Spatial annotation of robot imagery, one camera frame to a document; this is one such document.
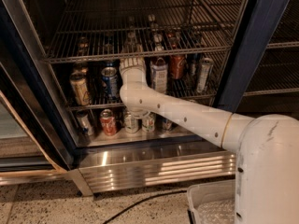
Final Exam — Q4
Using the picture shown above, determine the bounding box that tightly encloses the green white can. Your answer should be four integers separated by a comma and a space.
123, 108, 139, 133
142, 113, 156, 133

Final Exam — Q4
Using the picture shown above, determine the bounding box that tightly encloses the clear plastic bin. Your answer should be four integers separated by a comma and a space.
187, 180, 235, 224

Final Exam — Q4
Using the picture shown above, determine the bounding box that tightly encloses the stainless steel fridge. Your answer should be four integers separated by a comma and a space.
1, 0, 290, 194

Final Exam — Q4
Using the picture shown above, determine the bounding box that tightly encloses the blue silver can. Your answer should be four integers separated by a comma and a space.
162, 118, 173, 132

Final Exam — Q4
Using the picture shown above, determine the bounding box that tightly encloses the dark can behind red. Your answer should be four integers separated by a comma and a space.
187, 53, 200, 77

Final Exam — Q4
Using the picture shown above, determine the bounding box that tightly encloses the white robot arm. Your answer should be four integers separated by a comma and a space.
120, 58, 299, 224

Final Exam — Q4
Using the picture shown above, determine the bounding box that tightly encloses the blue Pepsi can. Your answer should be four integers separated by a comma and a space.
101, 67, 120, 100

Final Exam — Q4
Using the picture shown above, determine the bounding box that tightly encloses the clear water bottle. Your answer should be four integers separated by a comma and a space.
123, 16, 140, 53

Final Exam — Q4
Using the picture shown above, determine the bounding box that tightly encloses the black cable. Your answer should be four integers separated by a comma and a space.
102, 189, 188, 224

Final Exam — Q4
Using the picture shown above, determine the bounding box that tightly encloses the tall silver can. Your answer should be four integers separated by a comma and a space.
196, 57, 214, 93

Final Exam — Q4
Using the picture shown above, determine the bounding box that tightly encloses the red Coca-Cola can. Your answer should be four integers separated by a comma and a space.
169, 54, 186, 79

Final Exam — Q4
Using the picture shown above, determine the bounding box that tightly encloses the open fridge door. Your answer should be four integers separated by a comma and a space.
0, 61, 73, 185

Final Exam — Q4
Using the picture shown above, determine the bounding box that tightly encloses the red can bottom shelf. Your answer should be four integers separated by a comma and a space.
100, 109, 117, 136

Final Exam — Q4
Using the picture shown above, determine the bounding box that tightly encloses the silver can bottom left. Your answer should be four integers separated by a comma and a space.
76, 111, 94, 136

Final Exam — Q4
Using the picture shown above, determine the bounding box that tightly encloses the gold beverage can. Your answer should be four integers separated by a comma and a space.
70, 72, 91, 106

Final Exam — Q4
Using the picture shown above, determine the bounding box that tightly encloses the upper wire shelf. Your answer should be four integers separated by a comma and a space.
46, 0, 244, 63

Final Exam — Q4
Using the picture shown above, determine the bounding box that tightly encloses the white label juice bottle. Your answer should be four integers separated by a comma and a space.
149, 56, 168, 93

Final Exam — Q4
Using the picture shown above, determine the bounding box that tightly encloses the middle wire shelf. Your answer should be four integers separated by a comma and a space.
52, 52, 226, 111

